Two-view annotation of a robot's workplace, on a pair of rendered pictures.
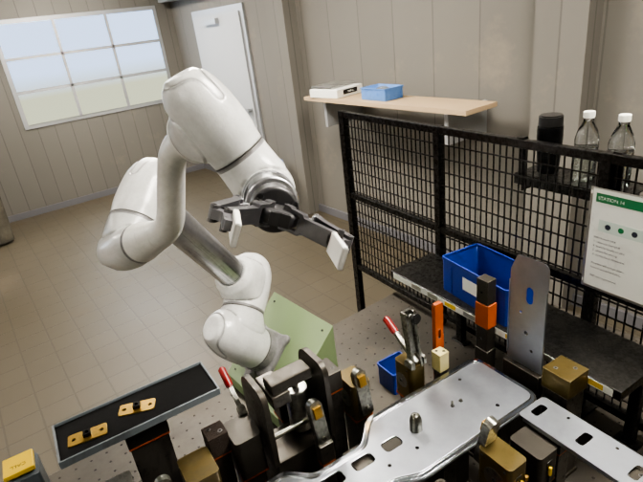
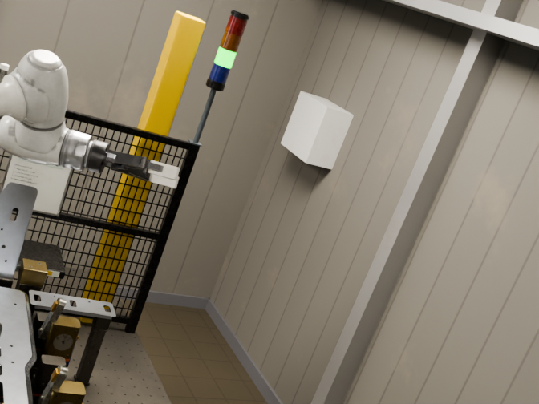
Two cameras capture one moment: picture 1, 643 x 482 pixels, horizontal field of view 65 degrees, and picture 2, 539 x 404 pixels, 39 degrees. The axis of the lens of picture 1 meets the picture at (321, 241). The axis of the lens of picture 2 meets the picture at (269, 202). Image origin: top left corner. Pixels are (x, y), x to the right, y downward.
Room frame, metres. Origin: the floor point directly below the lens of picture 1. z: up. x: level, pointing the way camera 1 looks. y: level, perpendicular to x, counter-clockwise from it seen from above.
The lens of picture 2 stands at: (0.26, 1.75, 2.20)
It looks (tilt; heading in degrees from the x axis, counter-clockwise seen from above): 15 degrees down; 272
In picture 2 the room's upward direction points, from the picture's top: 21 degrees clockwise
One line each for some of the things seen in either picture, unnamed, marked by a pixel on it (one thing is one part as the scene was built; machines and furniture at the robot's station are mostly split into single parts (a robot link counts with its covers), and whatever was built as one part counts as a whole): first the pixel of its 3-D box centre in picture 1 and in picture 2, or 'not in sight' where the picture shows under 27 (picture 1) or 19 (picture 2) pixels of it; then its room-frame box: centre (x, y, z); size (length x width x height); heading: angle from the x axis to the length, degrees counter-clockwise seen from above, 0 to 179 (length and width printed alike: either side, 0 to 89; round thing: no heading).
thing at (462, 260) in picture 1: (490, 281); not in sight; (1.45, -0.54, 1.09); 0.30 x 0.17 x 0.13; 23
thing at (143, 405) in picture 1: (136, 405); not in sight; (0.97, 0.49, 1.17); 0.08 x 0.04 x 0.01; 99
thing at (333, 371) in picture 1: (334, 427); not in sight; (1.08, 0.03, 0.91); 0.07 x 0.05 x 0.42; 29
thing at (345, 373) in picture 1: (356, 426); not in sight; (1.10, -0.03, 0.88); 0.11 x 0.07 x 0.37; 29
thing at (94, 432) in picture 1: (87, 433); not in sight; (0.89, 0.58, 1.17); 0.08 x 0.04 x 0.01; 112
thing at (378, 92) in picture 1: (381, 92); not in sight; (3.86, -0.58, 1.38); 0.28 x 0.19 x 0.09; 34
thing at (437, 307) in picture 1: (438, 374); not in sight; (1.20, -0.30, 0.95); 0.03 x 0.01 x 0.50; 119
